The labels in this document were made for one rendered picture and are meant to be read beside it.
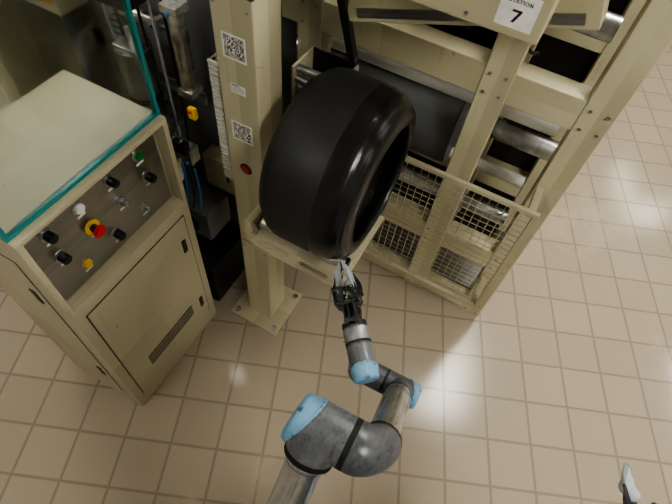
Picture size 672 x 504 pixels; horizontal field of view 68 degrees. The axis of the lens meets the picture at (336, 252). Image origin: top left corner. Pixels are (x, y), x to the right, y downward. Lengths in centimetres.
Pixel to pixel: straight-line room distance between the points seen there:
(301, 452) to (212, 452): 128
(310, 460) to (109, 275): 93
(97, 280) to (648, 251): 297
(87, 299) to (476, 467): 174
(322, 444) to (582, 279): 230
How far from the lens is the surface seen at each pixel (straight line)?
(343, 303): 139
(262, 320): 255
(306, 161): 130
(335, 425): 109
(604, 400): 284
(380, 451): 111
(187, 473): 237
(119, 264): 174
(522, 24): 133
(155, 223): 181
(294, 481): 118
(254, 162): 165
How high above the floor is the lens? 230
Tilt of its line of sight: 56 degrees down
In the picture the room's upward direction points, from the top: 8 degrees clockwise
